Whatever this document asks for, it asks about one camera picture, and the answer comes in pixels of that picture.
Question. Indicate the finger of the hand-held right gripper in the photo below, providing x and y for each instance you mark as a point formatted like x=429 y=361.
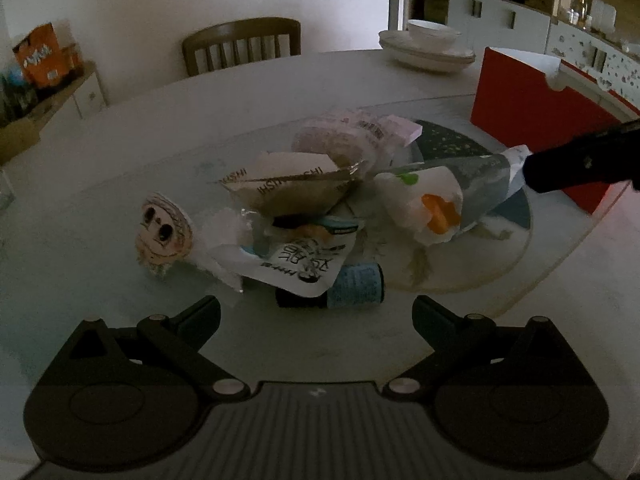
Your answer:
x=575 y=165

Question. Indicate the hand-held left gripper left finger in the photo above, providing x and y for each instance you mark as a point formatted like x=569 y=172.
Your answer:
x=204 y=316

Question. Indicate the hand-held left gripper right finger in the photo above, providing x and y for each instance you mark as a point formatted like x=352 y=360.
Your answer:
x=429 y=316

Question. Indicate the red cardboard box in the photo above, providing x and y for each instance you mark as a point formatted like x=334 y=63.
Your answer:
x=515 y=110

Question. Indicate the white wrapper with orange print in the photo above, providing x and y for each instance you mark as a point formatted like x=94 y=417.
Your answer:
x=435 y=200

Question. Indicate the clear pack with brown contents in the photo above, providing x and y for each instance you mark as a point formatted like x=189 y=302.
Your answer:
x=295 y=195

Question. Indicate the white desktop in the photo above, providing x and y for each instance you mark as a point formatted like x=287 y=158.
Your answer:
x=150 y=125

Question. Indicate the round glass turntable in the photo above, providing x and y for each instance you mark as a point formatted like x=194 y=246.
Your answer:
x=475 y=272

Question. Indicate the dark bottle with blue label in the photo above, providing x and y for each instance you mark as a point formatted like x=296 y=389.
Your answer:
x=356 y=285

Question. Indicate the cartoon face plush doll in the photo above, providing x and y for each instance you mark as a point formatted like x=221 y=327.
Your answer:
x=162 y=230

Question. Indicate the white pouch with black print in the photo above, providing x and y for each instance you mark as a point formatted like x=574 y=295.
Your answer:
x=300 y=270

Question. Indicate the dark dotted card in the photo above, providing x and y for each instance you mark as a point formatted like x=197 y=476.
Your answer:
x=450 y=142

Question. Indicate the light blue small packet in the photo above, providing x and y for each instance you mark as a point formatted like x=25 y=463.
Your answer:
x=332 y=225

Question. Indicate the clear glass jar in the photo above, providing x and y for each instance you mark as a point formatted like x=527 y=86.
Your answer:
x=580 y=7

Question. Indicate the pink sticky note pad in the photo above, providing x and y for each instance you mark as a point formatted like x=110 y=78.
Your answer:
x=406 y=131

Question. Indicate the white plate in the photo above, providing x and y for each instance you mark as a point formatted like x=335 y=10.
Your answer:
x=400 y=46
x=430 y=66

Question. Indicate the white bowl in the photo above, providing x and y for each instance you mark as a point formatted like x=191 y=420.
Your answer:
x=434 y=34

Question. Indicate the clear packet of pinkish pads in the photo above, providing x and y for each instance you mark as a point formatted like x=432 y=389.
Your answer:
x=335 y=135

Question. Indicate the low white side cabinet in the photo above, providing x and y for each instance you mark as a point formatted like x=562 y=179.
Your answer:
x=75 y=105

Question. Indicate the brown wooden chair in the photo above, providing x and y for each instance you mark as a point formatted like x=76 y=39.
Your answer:
x=240 y=42

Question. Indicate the orange cardboard box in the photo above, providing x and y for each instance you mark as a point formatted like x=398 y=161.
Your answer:
x=45 y=55

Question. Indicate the white wall cabinet unit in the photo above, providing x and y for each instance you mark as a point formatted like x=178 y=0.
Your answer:
x=500 y=15

